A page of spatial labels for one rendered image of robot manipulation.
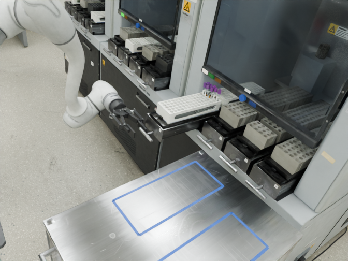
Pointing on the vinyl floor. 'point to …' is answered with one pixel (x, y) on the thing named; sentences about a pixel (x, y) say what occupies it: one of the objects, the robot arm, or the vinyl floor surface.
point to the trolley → (173, 220)
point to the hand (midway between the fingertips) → (136, 129)
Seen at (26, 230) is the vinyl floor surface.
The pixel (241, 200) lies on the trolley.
